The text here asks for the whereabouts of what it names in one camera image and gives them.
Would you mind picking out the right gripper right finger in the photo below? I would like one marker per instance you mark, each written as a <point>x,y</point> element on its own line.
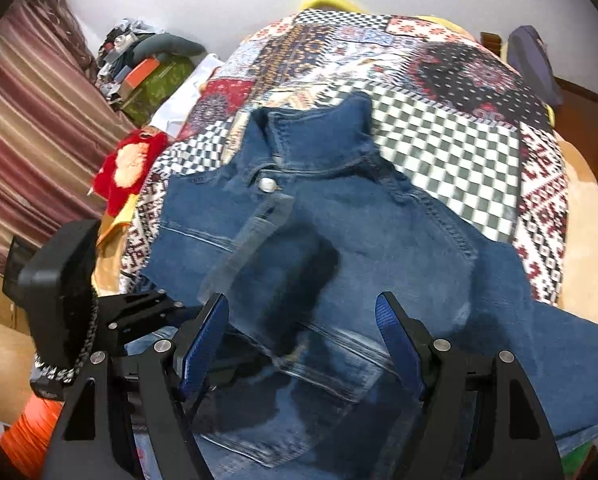
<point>481,417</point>

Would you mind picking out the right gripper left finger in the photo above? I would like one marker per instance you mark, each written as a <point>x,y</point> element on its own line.
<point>93,438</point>

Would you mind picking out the blue denim jacket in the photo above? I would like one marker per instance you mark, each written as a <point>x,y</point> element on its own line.
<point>301,231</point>

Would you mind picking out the orange left sleeve forearm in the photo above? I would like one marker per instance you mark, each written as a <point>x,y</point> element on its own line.
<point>26,442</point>

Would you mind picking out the red plush toy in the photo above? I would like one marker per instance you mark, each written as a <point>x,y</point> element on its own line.
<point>124,171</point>

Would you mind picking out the striped maroon curtain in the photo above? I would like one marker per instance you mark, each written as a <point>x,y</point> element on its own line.
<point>56,128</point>

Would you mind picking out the orange box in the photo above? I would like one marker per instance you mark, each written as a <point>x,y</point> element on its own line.
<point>141,71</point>

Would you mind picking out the dark grey cushion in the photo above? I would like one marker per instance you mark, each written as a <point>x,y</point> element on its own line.
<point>165,44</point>

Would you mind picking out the patchwork patterned bedspread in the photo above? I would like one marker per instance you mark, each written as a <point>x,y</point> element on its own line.
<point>458,121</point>

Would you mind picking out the purple hanging bag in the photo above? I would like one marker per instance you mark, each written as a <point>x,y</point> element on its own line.
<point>527,54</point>

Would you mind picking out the yellow fleece blanket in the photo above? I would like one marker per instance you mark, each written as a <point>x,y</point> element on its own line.
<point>337,5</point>

